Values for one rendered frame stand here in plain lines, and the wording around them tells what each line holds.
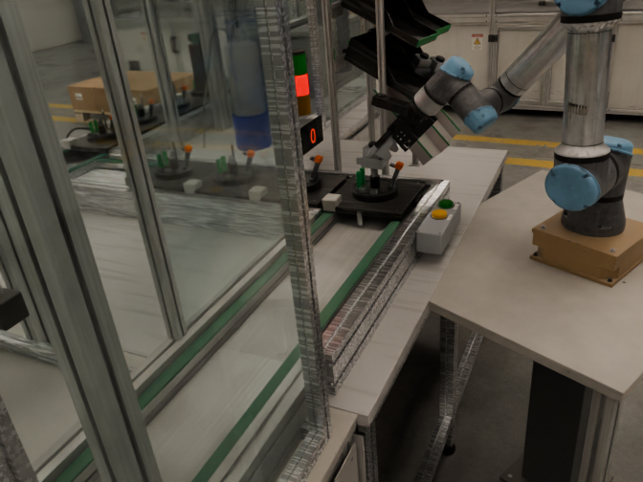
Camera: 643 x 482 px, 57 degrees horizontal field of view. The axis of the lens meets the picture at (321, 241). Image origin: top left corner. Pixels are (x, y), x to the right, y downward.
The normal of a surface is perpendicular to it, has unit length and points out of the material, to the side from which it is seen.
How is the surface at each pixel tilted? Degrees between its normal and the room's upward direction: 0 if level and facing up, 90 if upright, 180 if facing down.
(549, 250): 90
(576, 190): 96
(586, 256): 90
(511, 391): 0
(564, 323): 0
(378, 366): 0
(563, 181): 96
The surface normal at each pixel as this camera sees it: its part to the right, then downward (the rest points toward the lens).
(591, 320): -0.08, -0.88
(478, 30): -0.48, 0.44
